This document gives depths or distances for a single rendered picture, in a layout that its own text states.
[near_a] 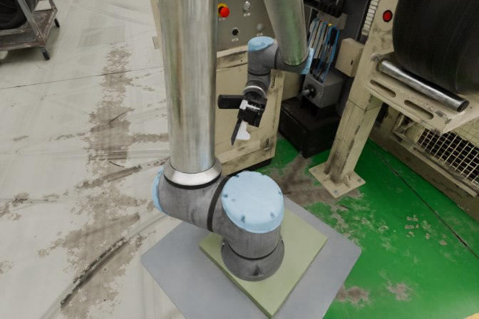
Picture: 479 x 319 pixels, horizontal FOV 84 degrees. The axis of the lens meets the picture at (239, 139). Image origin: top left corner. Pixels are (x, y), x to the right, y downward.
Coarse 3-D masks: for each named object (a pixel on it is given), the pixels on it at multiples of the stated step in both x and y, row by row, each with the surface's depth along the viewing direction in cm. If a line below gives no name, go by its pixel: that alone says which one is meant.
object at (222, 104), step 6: (222, 96) 91; (228, 96) 91; (234, 96) 92; (240, 96) 93; (246, 96) 94; (222, 102) 90; (228, 102) 91; (234, 102) 92; (240, 102) 93; (222, 108) 93; (228, 108) 93; (234, 108) 94
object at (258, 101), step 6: (252, 90) 95; (252, 96) 96; (258, 96) 95; (252, 102) 90; (258, 102) 90; (264, 102) 94; (246, 108) 88; (252, 108) 88; (264, 108) 88; (240, 114) 89; (246, 114) 89; (252, 114) 89; (258, 114) 90; (246, 120) 91; (252, 120) 90; (258, 120) 89; (258, 126) 91
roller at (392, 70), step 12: (384, 60) 111; (384, 72) 110; (396, 72) 105; (408, 72) 103; (408, 84) 103; (420, 84) 99; (432, 84) 97; (432, 96) 96; (444, 96) 93; (456, 96) 91; (456, 108) 90
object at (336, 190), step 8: (312, 168) 187; (320, 168) 187; (320, 176) 182; (352, 176) 182; (328, 184) 177; (336, 184) 176; (344, 184) 177; (352, 184) 177; (360, 184) 177; (336, 192) 171; (344, 192) 172
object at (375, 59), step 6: (390, 48) 112; (372, 54) 109; (378, 54) 108; (384, 54) 109; (390, 54) 111; (372, 60) 109; (378, 60) 109; (390, 60) 114; (396, 60) 116; (366, 66) 112; (372, 66) 110; (366, 72) 113; (372, 72) 113
